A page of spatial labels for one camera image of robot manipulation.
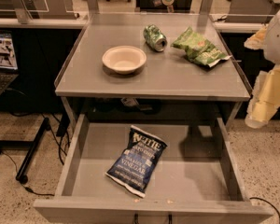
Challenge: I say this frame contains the black floor cable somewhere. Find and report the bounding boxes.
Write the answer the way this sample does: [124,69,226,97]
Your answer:
[0,149,55,198]
[249,197,280,224]

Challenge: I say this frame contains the laptop computer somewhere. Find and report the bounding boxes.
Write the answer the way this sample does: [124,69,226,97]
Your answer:
[0,31,19,95]

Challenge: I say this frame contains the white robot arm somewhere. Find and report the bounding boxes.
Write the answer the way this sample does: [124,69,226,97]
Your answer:
[244,10,280,129]

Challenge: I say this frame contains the green soda can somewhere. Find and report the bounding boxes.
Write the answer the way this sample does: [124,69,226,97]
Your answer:
[143,24,167,52]

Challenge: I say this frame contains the black floor cable left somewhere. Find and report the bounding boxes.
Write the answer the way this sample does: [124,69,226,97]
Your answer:
[0,149,55,198]

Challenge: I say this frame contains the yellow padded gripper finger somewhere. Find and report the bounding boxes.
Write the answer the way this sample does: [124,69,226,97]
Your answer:
[245,64,280,129]
[244,25,267,50]

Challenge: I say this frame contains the open grey drawer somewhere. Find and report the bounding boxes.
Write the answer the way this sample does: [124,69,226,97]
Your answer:
[34,116,273,224]

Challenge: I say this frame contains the grey counter cabinet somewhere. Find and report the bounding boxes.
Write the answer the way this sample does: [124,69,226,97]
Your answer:
[55,13,251,122]

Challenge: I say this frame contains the blue Kettle chip bag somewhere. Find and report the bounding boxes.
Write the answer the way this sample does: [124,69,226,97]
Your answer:
[105,125,167,198]

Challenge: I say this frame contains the black desk stand leg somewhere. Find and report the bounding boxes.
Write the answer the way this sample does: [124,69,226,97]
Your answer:
[0,118,50,184]

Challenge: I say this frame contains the green chip bag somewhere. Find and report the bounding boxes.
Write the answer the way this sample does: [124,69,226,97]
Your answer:
[171,27,230,68]

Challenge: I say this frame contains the white paper bowl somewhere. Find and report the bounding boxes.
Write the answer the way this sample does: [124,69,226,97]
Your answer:
[102,46,147,75]

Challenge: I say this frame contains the black floor cable right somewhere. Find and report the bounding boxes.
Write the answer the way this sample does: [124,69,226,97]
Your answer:
[249,197,280,224]

